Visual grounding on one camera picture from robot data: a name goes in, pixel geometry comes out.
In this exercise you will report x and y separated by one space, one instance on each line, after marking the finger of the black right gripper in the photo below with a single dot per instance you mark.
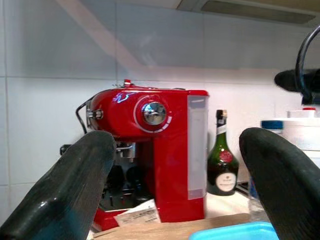
287 80

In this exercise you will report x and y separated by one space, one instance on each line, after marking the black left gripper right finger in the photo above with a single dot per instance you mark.
282 187

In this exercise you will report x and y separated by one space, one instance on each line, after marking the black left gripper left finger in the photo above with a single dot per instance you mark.
62 187

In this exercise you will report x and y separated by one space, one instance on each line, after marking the red-capped white jar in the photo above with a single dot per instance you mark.
308 109

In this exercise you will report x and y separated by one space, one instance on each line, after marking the blue-lidded jar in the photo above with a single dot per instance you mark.
271 124

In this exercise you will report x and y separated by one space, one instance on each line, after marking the white round container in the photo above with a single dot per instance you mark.
302 132

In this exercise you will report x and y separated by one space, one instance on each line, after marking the dark green glass bottle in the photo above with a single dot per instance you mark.
222 162

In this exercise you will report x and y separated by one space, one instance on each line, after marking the blue plastic container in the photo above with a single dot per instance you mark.
225 233

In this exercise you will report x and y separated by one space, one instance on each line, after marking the white paper receipt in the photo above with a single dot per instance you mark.
140 215

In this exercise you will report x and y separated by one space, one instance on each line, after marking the red espresso machine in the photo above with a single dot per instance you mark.
170 162

